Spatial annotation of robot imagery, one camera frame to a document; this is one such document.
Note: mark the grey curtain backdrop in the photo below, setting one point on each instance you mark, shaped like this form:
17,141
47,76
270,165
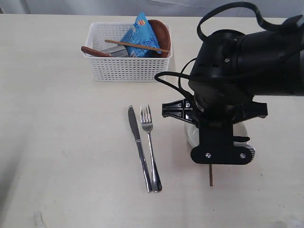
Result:
183,8

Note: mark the brown wooden spoon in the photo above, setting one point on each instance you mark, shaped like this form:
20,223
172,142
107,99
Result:
94,52

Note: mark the brown wooden plate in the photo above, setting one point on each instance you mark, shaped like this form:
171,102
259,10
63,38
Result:
163,37

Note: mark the steel cup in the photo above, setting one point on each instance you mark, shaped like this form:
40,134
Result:
117,51

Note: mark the brown wooden chopstick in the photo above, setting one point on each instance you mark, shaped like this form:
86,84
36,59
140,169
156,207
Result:
136,46
211,175

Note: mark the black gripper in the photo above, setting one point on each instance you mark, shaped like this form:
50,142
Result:
216,110

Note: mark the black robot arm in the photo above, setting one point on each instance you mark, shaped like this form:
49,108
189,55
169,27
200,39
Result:
232,67

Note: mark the blue snack bag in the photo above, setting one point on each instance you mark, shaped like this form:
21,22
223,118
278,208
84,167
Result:
140,33

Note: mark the white ceramic bowl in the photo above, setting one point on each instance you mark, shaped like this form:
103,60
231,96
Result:
192,134

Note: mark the white perforated plastic basket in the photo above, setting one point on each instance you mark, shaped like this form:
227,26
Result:
123,69

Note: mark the silver table knife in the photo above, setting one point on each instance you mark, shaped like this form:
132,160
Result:
134,128

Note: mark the silver fork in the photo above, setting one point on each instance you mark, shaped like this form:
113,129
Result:
147,126

